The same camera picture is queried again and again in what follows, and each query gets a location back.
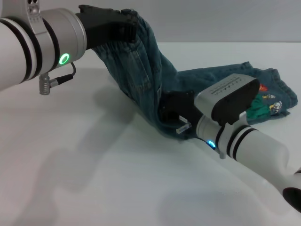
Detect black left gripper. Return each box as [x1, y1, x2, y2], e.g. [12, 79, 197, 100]
[75, 4, 138, 50]

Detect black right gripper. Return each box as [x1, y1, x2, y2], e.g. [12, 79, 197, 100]
[159, 90, 200, 139]

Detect blue denim shorts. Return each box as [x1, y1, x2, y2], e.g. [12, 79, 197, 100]
[93, 9, 298, 143]

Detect right arm cable connector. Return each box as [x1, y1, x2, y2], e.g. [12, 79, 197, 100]
[175, 115, 192, 134]

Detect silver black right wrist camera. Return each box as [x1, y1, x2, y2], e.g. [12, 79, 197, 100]
[196, 73, 261, 125]

